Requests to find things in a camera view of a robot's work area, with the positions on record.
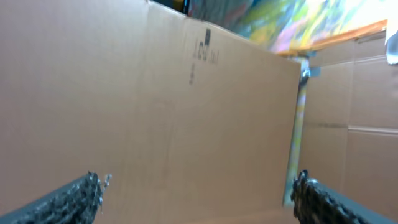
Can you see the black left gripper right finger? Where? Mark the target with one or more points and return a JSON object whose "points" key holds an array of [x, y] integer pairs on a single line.
{"points": [[315, 203]]}

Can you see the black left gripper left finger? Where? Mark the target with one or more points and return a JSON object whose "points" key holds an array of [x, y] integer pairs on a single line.
{"points": [[75, 202]]}

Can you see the brown cardboard panel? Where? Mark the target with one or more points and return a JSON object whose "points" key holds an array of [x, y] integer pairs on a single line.
{"points": [[193, 122]]}

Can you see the colourful painted board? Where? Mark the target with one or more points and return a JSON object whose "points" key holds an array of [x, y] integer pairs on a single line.
{"points": [[287, 25]]}

